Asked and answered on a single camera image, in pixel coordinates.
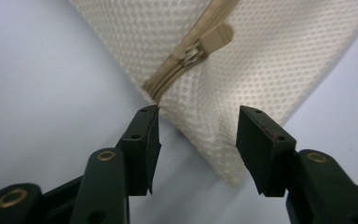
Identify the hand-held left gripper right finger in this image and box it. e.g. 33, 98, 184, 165
235, 105, 297, 198

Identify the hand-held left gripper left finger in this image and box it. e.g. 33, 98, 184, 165
115, 105, 162, 197

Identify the cream cloth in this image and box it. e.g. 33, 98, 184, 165
69, 0, 358, 189

